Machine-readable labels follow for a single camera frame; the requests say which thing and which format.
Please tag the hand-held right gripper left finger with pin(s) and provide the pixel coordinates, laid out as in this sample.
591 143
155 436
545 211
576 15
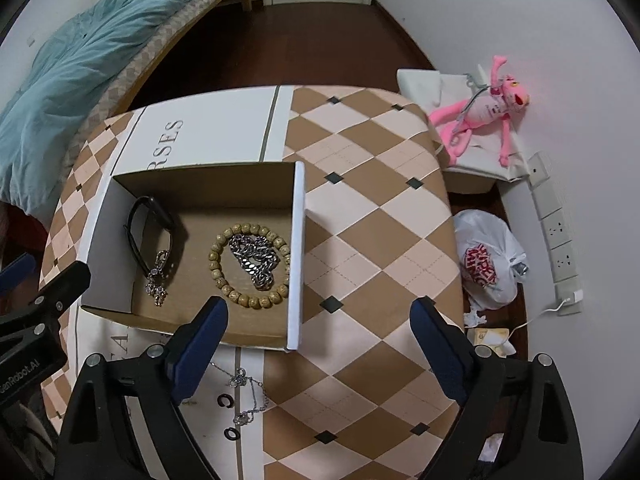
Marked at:
200 355

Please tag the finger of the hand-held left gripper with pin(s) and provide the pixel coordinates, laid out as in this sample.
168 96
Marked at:
65 285
15 272

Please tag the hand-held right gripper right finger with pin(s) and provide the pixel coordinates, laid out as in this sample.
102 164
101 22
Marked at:
442 355

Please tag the cardboard jewelry box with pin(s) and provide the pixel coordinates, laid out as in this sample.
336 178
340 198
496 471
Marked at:
200 220

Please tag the crumpled white tissue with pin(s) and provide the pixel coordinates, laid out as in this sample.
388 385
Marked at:
473 318

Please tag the small black hoop earring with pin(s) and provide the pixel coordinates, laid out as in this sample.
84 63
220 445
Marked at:
226 433
220 402

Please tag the yellow paper packet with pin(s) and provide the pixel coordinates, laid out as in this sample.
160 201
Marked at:
492 337

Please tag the crystal pendant charm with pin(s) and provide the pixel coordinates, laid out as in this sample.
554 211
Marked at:
157 287

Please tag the white plastic bag red print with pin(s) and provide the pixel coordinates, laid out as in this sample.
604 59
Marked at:
480 230

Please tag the white charger plug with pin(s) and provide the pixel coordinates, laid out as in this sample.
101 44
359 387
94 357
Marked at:
576 296

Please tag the brown checkered tablecloth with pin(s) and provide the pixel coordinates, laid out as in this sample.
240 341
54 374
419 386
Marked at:
375 210

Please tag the light blue duvet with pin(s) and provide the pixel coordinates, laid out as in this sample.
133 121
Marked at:
75 60

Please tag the pink plush toy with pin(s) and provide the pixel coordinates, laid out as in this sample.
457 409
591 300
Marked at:
487 107

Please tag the patterned mattress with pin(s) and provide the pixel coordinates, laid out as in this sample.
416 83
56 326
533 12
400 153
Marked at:
165 35

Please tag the white wall socket strip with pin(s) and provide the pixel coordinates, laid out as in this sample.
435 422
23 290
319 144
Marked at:
555 230

